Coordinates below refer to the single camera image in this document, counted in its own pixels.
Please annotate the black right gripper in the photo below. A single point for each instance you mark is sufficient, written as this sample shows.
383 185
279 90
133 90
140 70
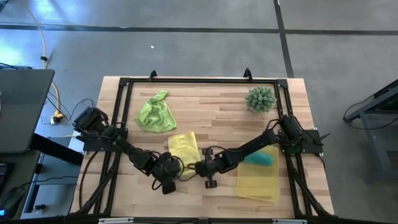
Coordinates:
208 168

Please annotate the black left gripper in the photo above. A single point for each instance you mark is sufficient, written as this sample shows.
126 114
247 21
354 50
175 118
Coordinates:
168 169

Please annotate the yellow microfiber towel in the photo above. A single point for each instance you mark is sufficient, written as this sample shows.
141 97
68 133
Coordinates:
183 146

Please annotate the yellow translucent plastic basket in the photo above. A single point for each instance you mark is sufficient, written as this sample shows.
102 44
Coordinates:
258 183

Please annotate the teal microfiber towel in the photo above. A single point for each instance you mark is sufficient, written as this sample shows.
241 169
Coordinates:
259 158

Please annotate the green microfiber towel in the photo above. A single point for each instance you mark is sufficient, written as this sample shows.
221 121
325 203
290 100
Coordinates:
155 115

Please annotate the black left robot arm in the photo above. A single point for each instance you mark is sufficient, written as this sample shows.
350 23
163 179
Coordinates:
124 146

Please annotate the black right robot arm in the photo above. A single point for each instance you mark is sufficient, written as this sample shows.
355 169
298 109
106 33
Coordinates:
248 149

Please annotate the artificial green potted plant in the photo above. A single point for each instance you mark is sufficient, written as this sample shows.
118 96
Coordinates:
260 99

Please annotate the white sheet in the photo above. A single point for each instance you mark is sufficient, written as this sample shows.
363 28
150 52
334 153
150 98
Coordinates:
75 143

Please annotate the grey metal shelf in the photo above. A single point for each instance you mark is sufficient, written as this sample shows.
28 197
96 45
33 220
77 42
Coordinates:
59 168

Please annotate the yellow power plug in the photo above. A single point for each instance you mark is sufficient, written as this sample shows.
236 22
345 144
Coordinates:
57 118

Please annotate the small black connector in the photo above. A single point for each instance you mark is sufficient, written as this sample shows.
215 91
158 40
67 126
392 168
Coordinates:
39 207

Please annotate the black computer mouse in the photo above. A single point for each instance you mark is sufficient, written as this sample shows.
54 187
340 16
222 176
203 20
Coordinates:
12 199

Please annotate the dark side table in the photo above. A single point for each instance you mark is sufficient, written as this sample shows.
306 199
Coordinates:
360 112

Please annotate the silver table edge bracket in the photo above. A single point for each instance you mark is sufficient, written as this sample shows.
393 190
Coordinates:
289 221
115 221

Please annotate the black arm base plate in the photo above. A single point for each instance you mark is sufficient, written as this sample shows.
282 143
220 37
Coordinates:
93 147
314 141

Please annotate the black aluminium table frame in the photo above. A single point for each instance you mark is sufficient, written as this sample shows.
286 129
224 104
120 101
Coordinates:
202 80

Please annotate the black frame bracket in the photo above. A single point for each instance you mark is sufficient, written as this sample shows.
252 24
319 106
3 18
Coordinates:
247 74
152 75

